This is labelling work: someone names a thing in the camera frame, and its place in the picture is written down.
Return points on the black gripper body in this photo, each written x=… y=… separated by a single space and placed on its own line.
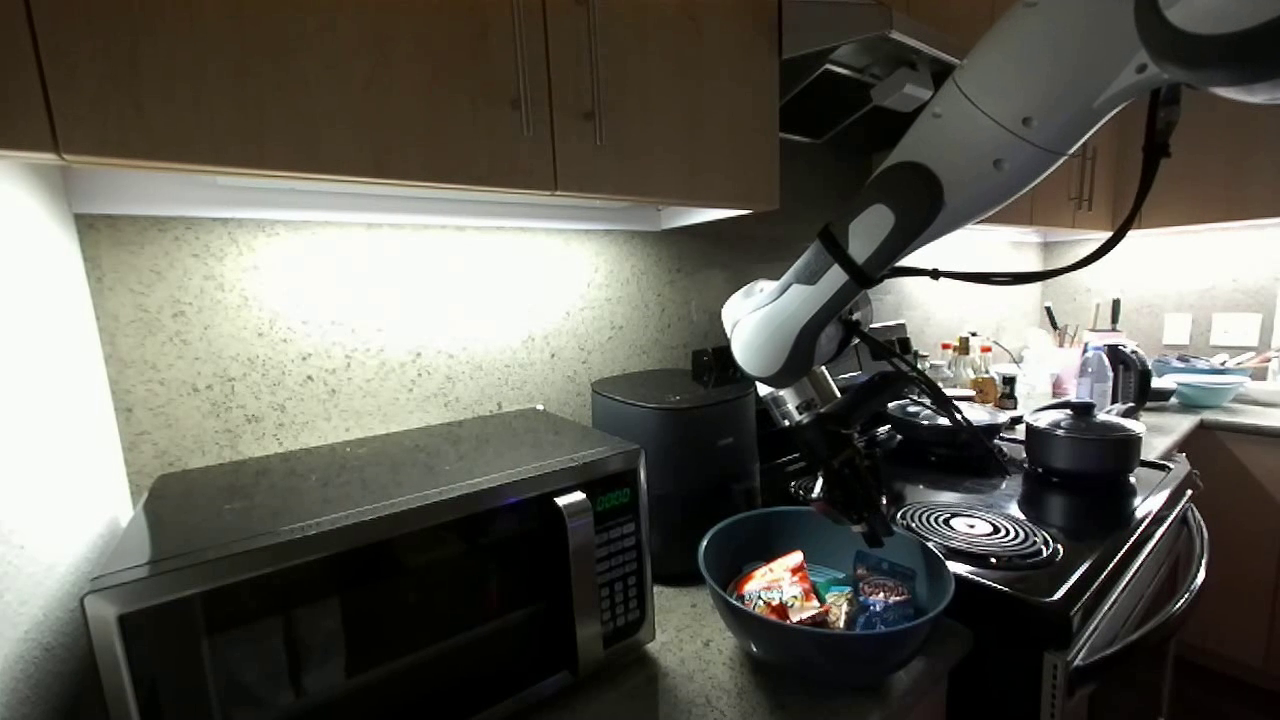
x=862 y=463

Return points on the blue snack wrapper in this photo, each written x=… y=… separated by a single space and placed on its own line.
x=880 y=595

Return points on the red snack wrapper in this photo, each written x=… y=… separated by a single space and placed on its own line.
x=780 y=588

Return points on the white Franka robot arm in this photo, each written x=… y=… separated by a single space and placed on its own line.
x=1013 y=122

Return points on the teal bowl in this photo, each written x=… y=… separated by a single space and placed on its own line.
x=803 y=651

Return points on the light blue bowl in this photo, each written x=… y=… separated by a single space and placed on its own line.
x=1207 y=389

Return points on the frying pan with glass lid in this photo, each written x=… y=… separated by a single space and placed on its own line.
x=983 y=425

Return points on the condiment bottle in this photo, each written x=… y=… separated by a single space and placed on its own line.
x=987 y=377
x=951 y=363

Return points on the black electric stove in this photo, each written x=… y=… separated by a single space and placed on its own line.
x=1064 y=563

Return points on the white container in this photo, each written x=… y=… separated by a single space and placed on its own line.
x=1041 y=366

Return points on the black pot with lid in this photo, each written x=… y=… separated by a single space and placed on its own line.
x=1082 y=442

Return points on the electric kettle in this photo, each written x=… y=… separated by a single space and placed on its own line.
x=1112 y=368

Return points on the small white outlet plate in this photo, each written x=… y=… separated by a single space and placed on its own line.
x=1177 y=330

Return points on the wooden lower cabinet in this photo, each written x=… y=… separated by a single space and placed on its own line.
x=1240 y=563

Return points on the range hood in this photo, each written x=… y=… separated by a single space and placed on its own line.
x=833 y=102

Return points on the white box on hood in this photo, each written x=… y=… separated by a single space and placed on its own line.
x=907 y=90

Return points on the wide white outlet plate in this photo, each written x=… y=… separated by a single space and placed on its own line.
x=1237 y=330

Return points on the wooden upper cabinet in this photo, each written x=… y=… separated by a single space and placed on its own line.
x=335 y=81
x=1201 y=172

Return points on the stainless steel microwave oven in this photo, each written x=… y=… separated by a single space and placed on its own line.
x=372 y=575

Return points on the under-cabinet light strip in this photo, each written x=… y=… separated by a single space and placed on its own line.
x=372 y=202

